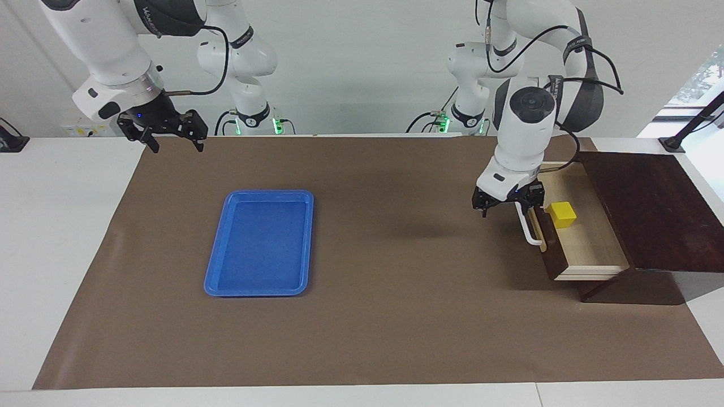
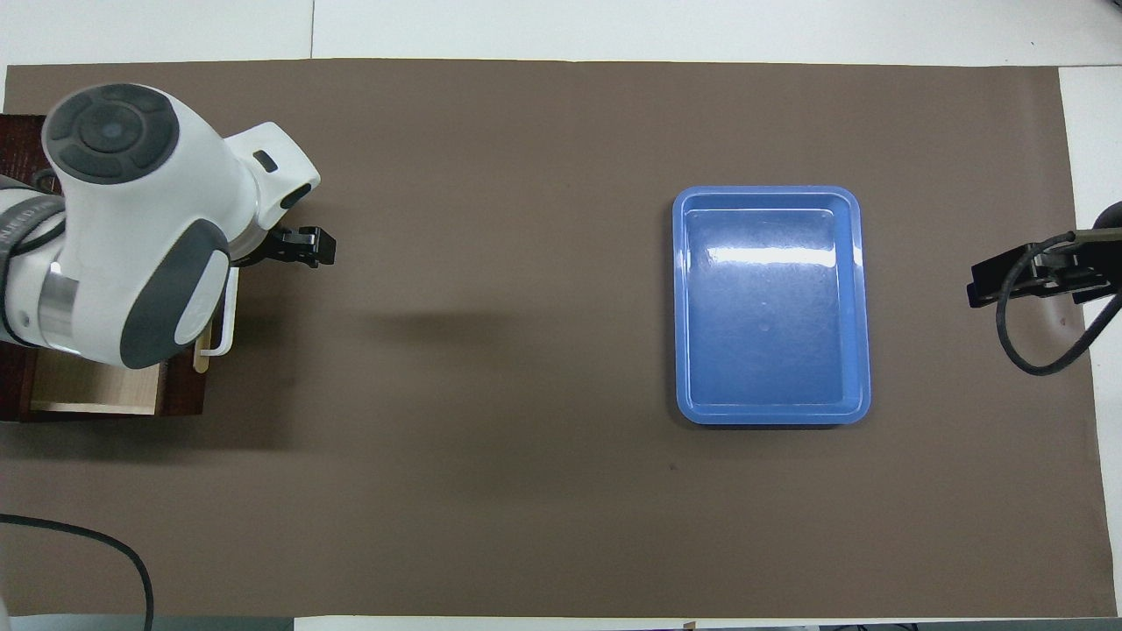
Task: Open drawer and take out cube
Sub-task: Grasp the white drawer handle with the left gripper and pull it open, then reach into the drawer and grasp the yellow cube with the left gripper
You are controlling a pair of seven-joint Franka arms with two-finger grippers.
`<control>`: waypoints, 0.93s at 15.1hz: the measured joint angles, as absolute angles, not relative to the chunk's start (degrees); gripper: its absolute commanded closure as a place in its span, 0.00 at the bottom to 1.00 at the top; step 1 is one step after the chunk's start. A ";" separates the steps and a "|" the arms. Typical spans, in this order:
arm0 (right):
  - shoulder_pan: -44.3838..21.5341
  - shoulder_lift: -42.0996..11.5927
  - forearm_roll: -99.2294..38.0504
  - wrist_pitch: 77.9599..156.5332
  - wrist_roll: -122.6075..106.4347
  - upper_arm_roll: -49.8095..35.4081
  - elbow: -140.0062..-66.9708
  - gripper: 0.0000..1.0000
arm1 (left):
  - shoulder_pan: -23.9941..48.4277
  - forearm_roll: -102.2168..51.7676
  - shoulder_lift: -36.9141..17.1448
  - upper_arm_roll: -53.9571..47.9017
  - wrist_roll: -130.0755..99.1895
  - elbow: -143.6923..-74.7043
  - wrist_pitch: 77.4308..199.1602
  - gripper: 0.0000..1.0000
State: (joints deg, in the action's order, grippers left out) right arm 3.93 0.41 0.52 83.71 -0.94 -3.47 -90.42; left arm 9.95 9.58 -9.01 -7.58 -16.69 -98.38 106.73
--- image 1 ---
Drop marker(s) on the yellow cube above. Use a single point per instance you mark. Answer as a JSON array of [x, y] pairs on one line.
[[561, 215]]

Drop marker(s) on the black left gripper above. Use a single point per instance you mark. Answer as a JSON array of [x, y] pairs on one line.
[[534, 195]]

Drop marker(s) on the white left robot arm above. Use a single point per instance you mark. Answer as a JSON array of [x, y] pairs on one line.
[[523, 135]]

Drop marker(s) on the dark wooden drawer cabinet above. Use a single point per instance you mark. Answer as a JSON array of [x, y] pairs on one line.
[[662, 209]]

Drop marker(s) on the black camera stand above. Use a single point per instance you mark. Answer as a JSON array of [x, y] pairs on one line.
[[673, 143]]

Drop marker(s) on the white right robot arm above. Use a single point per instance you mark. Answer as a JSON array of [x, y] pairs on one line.
[[102, 39]]

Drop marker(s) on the white socket box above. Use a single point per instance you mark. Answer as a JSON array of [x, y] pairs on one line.
[[79, 131]]

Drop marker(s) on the black clamp mount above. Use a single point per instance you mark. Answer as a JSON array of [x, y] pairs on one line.
[[11, 143]]

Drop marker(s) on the blue plastic tray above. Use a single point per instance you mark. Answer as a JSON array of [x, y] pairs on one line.
[[260, 243]]

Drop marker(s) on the brown table mat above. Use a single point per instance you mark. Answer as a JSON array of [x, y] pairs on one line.
[[396, 282]]

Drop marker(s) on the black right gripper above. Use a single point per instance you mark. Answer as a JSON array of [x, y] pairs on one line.
[[153, 114]]

